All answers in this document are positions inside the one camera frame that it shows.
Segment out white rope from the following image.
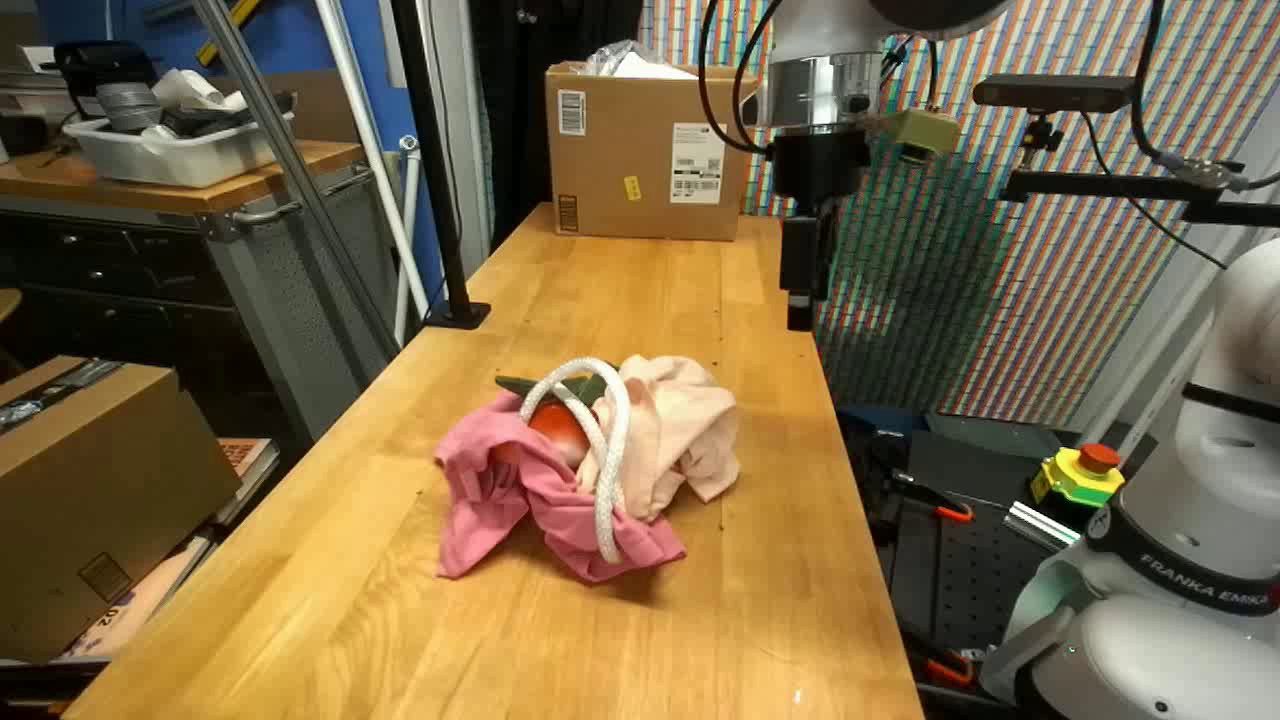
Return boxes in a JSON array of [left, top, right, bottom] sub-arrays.
[[515, 353, 638, 569]]

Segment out light peach shirt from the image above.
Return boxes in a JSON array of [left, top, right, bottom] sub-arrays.
[[621, 355, 741, 521]]

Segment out pink cloth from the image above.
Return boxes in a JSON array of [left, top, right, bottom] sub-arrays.
[[436, 392, 684, 582]]

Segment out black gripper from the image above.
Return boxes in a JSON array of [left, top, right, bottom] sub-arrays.
[[772, 130, 840, 331]]

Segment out cardboard box on table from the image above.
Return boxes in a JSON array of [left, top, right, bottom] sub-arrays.
[[544, 60, 749, 238]]

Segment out white plastic bin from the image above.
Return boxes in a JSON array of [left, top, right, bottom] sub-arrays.
[[63, 121, 275, 189]]

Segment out wooden side bench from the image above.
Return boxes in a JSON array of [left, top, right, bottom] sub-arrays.
[[0, 134, 369, 225]]

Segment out yellow red emergency stop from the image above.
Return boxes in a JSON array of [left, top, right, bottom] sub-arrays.
[[1034, 440, 1126, 507]]

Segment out cardboard box on floor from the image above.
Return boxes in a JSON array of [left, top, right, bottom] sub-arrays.
[[0, 355, 235, 659]]

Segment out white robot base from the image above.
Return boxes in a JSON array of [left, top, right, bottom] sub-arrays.
[[975, 238, 1280, 720]]

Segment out black camera stand pole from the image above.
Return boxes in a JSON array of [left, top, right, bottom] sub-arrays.
[[389, 0, 489, 326]]

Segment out orange plush fruit green leaves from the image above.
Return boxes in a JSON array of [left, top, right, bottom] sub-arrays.
[[531, 375, 606, 467]]

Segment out black camera on mount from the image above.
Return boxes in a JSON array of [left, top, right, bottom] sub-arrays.
[[973, 75, 1136, 111]]

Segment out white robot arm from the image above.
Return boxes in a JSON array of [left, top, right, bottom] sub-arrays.
[[765, 0, 1010, 331]]

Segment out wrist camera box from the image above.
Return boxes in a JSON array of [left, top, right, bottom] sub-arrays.
[[891, 111, 962, 155]]

